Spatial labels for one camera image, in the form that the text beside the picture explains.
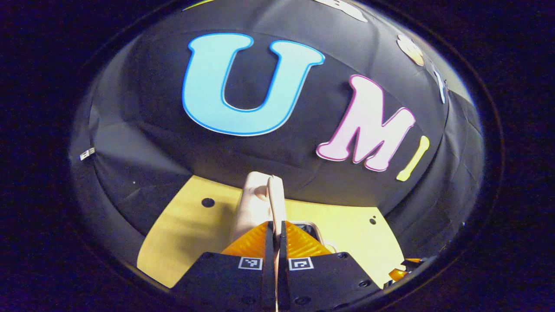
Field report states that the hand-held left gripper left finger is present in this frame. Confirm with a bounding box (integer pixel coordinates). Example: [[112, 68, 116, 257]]
[[171, 221, 277, 312]]

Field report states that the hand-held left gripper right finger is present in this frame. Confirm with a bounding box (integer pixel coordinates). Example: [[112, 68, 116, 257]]
[[279, 220, 384, 312]]

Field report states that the pink hard-shell suitcase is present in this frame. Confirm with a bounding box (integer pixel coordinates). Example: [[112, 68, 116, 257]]
[[230, 171, 339, 256]]

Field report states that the black backdrop cloth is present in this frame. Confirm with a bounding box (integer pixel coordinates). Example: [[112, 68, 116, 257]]
[[69, 0, 486, 278]]

